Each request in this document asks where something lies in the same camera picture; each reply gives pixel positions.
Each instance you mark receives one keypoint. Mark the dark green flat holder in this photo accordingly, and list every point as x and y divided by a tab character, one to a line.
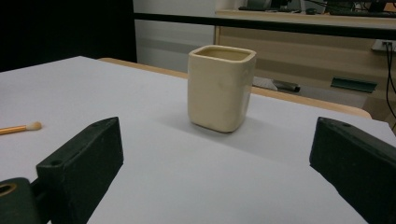
353	84

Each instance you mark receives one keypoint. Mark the light wooden desk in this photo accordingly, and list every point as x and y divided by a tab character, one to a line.
311	53

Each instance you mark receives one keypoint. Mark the white wall socket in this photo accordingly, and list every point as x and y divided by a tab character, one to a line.
382	46

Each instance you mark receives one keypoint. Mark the white table cover sheet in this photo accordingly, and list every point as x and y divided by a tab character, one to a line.
174	186

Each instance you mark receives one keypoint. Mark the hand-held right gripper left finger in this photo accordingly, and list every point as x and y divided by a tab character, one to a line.
84	168

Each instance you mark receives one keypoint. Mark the cream square ceramic cup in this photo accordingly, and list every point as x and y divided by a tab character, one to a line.
218	93

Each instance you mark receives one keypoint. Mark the black cylinder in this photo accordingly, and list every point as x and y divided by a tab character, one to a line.
288	86

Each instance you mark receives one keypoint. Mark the black keyboard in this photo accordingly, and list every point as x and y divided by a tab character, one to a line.
364	14
267	9

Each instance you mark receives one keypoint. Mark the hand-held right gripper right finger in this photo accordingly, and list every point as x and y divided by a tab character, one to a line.
358	168

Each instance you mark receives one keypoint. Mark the gold and black makeup brush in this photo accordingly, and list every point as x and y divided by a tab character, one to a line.
15	128

